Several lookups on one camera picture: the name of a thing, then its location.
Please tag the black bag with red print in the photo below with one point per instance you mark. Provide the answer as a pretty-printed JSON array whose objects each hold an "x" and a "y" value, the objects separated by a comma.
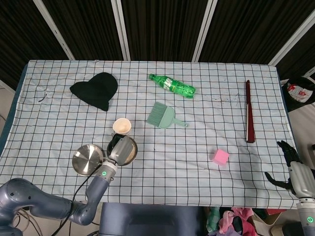
[{"x": 299, "y": 94}]

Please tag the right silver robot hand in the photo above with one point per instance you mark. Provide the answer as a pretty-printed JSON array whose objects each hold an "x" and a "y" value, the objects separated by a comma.
[{"x": 301, "y": 177}]

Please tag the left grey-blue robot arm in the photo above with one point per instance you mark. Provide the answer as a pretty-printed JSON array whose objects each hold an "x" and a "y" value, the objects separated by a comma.
[{"x": 49, "y": 204}]

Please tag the black knit hat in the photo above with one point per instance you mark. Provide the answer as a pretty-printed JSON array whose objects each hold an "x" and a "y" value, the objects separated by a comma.
[{"x": 98, "y": 89}]

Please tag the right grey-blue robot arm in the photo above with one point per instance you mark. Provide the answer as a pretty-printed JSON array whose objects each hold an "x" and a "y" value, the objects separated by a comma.
[{"x": 306, "y": 218}]

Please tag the metal bowl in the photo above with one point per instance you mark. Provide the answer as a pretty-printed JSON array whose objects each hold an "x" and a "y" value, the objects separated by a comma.
[{"x": 135, "y": 157}]

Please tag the green plastic bottle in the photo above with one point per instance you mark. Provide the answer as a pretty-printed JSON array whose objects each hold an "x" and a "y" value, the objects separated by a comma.
[{"x": 172, "y": 84}]

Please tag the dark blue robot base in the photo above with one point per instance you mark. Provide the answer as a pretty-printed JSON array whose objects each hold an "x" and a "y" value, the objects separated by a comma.
[{"x": 150, "y": 220}]

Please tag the shallow metal plate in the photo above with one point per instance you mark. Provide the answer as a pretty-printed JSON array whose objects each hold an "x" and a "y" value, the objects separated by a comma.
[{"x": 86, "y": 159}]

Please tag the white paper cup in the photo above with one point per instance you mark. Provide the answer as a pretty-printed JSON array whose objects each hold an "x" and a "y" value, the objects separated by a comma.
[{"x": 121, "y": 126}]

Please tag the green mini brush with dustpan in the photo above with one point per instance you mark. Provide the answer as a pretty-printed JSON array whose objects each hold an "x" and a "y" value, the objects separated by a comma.
[{"x": 162, "y": 116}]

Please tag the checked white tablecloth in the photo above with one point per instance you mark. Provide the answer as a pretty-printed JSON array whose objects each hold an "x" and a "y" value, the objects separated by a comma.
[{"x": 184, "y": 177}]

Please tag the white partition post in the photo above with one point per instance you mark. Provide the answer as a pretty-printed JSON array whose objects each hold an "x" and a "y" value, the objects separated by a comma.
[
  {"x": 292, "y": 37},
  {"x": 121, "y": 29},
  {"x": 204, "y": 30},
  {"x": 55, "y": 32}
]

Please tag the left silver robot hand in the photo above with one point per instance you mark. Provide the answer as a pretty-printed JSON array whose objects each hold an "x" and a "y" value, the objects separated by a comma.
[{"x": 121, "y": 151}]

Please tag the pile of coloured cloths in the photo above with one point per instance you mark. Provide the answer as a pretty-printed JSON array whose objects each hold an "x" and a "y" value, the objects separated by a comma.
[{"x": 229, "y": 221}]

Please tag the pink foam cube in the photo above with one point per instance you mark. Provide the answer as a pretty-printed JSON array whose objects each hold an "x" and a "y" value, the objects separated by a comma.
[{"x": 220, "y": 157}]

